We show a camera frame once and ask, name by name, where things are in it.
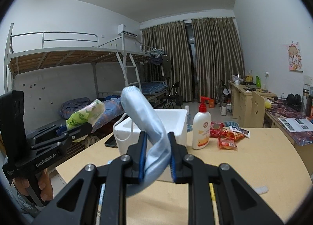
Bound green plastic snack wrapper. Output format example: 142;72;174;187
66;99;106;143

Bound light blue face mask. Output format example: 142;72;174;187
113;85;171;197

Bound white foam tube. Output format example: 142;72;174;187
254;186;268;195

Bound yellow foam fruit net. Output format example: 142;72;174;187
209;183;216;202

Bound person's left hand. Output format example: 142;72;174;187
13;168;53;202

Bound red snack packet front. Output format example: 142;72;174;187
218;138;237;150

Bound black smartphone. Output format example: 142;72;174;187
104;135;118;148

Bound red snack packet pile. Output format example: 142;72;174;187
210;121;250;141

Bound metal bunk bed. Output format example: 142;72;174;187
3;23;172;167

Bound white styrofoam box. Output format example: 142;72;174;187
113;109;187;186

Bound white lotion pump bottle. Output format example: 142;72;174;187
192;96;212;150

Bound printed paper sheet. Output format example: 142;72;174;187
279;118;313;132

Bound blue plaid quilt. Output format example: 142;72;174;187
59;95;124;132

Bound wooden smiley chair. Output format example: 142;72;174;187
250;91;265;128

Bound wooden desk with drawers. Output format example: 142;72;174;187
229;81;253;128

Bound black headphones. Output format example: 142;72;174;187
287;93;302;112

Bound green plastic item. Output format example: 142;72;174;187
256;76;261;88

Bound steel thermos flask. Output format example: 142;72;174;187
301;85;310;116

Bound black folding chair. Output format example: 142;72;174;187
163;81;183;109

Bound brown window curtains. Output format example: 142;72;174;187
141;17;245;101

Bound white air conditioner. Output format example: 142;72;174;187
118;24;137;38

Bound anime girl wall poster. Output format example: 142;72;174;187
288;42;302;72

